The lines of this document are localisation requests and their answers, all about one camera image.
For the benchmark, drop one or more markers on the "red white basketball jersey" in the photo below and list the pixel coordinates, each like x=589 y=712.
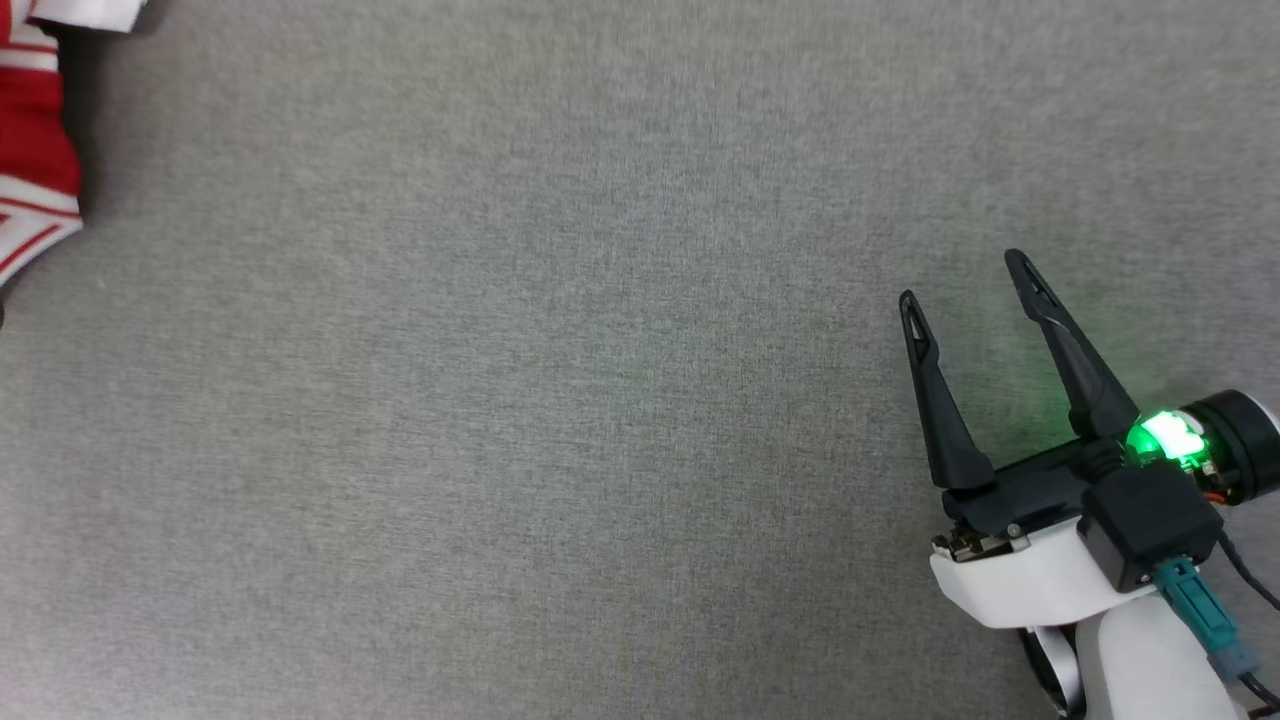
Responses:
x=35 y=140

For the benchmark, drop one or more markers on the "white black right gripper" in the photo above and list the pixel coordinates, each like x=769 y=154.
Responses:
x=1020 y=580

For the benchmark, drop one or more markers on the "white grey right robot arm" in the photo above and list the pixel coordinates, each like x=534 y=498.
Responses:
x=1140 y=665

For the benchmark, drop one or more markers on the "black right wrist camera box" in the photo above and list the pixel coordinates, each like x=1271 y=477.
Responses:
x=1150 y=520

